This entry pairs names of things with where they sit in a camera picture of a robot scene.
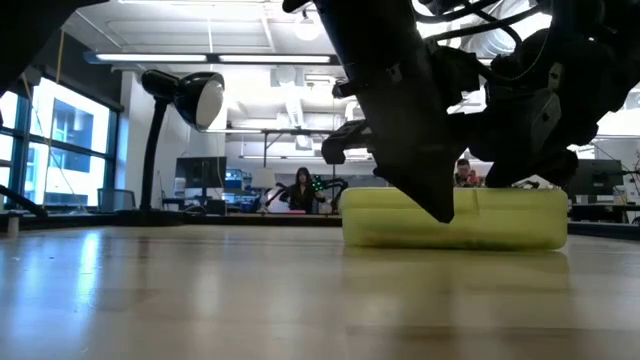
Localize yellow translucent supply box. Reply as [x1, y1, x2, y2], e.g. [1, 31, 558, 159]
[339, 186, 570, 252]

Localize white shade table lamp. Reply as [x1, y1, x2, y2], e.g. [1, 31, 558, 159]
[251, 167, 278, 214]

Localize background robot green lights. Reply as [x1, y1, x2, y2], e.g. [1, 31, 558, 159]
[312, 174, 350, 211]

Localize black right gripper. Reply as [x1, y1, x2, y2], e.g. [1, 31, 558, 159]
[469, 29, 609, 189]

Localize grey mesh chair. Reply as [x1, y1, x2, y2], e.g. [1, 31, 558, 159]
[97, 188, 137, 214]

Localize black computer monitor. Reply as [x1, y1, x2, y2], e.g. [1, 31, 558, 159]
[566, 158, 625, 190]
[174, 156, 228, 190]

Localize person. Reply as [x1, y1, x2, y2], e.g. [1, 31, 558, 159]
[453, 158, 485, 189]
[279, 166, 327, 215]

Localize black background gantry frame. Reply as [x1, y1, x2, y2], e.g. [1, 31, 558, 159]
[227, 128, 351, 190]

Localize large window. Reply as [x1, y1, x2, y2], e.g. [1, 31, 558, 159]
[0, 74, 121, 209]

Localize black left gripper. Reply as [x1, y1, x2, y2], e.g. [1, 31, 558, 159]
[282, 0, 457, 224]

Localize long ceiling light strip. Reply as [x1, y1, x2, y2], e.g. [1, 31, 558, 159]
[218, 53, 331, 64]
[94, 53, 209, 64]

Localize black desk lamp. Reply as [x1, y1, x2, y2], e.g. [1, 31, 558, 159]
[139, 69, 226, 212]

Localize white ceiling ring light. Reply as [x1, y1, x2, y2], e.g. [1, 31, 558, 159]
[293, 12, 322, 42]

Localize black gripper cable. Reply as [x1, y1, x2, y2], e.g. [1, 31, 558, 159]
[413, 0, 554, 47]

